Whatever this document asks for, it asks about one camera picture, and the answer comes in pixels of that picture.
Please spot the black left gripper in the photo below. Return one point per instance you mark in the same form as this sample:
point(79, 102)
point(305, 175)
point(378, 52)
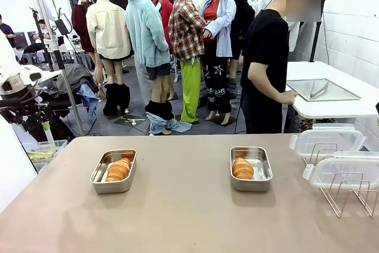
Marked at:
point(26, 113)

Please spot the silver metal baking tray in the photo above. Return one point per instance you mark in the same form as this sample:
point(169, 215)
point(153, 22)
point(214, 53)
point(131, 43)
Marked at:
point(334, 93)

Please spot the clear plastic clip lid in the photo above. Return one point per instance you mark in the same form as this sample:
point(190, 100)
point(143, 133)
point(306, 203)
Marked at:
point(349, 170)
point(328, 139)

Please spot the metal tongs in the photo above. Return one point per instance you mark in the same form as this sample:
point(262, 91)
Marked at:
point(319, 90)

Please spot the golden croissant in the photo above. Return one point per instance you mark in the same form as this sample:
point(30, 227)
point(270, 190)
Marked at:
point(119, 170)
point(242, 169)

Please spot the rectangular steel container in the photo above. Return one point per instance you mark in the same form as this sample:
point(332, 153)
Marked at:
point(114, 187)
point(262, 168)

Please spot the person's right forearm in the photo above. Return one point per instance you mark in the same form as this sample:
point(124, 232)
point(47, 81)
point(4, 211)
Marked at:
point(262, 82)

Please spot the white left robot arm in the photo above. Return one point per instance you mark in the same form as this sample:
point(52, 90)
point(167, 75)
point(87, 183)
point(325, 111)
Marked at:
point(9, 60)

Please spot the person's right hand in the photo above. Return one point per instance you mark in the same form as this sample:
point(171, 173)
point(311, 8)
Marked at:
point(290, 98)

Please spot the clear plastic storage bin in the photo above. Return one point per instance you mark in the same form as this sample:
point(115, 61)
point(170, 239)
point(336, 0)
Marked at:
point(44, 156)

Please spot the silver metal pole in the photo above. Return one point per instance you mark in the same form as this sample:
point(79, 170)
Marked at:
point(73, 102)

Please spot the white side table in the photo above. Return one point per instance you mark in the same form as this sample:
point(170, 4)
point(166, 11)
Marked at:
point(325, 109)

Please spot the pile of grey clothes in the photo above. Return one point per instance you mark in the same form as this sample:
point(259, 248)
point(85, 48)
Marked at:
point(77, 78)

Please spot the black monitor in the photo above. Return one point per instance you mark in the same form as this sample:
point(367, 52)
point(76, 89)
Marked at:
point(21, 40)

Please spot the seated person in white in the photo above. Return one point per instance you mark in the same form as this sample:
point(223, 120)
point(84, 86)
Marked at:
point(44, 32)

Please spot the black tripod stand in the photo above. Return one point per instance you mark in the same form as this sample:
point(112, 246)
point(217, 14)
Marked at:
point(38, 30)

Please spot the standing person in dark shirt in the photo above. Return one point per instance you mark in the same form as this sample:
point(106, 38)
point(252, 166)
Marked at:
point(6, 30)

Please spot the light stand with black box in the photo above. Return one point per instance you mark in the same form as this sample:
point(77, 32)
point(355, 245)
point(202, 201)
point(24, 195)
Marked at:
point(61, 26)

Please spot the maroon sweater mannequin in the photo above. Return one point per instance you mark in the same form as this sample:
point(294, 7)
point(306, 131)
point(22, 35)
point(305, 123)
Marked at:
point(80, 22)

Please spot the cream jacket mannequin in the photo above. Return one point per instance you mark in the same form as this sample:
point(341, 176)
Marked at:
point(108, 28)

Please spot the person in black t-shirt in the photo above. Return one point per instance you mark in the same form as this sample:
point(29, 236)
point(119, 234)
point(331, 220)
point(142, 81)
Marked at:
point(263, 42)

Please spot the teal fleece mannequin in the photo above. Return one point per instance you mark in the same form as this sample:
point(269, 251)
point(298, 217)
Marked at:
point(143, 28)

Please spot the white shirt mannequin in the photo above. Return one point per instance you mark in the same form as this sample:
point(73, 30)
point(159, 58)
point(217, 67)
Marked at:
point(263, 1)

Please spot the black coat mannequin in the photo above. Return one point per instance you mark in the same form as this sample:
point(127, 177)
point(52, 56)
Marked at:
point(244, 19)

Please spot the red jacket mannequin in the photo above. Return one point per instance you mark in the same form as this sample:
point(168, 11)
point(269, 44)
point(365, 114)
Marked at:
point(165, 10)

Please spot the blue shirt mannequin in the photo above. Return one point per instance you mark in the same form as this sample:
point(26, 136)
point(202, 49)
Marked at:
point(223, 28)

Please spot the plaid shirt hooded mannequin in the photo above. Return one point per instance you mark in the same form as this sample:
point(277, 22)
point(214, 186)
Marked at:
point(186, 28)

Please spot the black tripod by wall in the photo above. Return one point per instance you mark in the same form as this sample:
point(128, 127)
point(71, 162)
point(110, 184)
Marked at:
point(317, 36)

